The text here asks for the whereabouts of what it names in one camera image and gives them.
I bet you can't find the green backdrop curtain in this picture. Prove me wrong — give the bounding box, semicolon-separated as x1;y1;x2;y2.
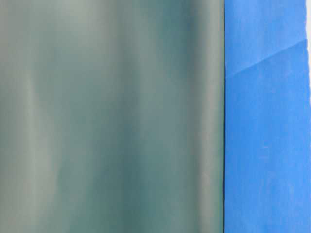
0;0;224;233

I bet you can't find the blue table cloth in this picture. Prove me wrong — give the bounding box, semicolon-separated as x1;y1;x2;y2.
224;0;311;233

